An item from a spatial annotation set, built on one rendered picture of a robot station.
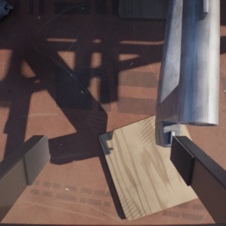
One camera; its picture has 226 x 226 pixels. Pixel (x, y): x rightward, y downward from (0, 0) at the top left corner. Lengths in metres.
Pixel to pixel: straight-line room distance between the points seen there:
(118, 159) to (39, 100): 0.40
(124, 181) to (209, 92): 0.46
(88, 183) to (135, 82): 0.42
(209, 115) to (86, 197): 0.54
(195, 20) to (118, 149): 0.45
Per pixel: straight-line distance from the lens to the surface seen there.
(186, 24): 0.26
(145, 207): 0.63
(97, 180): 0.64
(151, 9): 0.80
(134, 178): 0.60
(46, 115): 0.70
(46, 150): 0.17
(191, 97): 0.22
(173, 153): 0.17
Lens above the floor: 0.61
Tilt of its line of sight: 79 degrees down
